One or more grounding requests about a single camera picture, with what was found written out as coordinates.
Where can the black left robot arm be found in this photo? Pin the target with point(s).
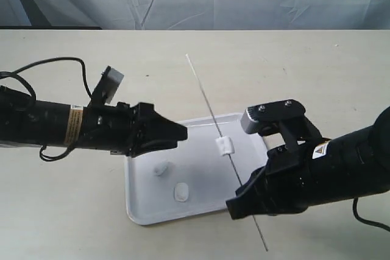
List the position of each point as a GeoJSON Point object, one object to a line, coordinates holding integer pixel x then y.
{"type": "Point", "coordinates": [44, 124]}

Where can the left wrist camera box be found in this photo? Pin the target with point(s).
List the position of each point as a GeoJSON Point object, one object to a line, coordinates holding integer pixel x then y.
{"type": "Point", "coordinates": [106, 87]}

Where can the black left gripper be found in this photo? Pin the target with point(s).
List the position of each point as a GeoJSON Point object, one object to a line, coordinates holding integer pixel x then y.
{"type": "Point", "coordinates": [130, 130]}

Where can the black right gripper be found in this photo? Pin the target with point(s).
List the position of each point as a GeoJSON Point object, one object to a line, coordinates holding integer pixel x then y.
{"type": "Point", "coordinates": [284, 185]}

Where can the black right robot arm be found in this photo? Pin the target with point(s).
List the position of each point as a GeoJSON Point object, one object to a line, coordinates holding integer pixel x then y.
{"type": "Point", "coordinates": [352, 166]}

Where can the white plastic tray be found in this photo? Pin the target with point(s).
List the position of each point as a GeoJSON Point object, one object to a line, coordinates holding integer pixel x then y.
{"type": "Point", "coordinates": [196, 162]}

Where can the thin metal skewer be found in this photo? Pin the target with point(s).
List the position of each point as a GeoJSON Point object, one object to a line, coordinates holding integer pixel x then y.
{"type": "Point", "coordinates": [212, 114]}

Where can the white marshmallow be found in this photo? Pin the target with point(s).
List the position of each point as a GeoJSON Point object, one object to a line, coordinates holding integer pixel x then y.
{"type": "Point", "coordinates": [181, 192]}
{"type": "Point", "coordinates": [160, 168]}
{"type": "Point", "coordinates": [225, 145]}

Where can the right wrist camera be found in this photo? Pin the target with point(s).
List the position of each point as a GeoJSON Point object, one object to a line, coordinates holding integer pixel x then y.
{"type": "Point", "coordinates": [284, 117]}

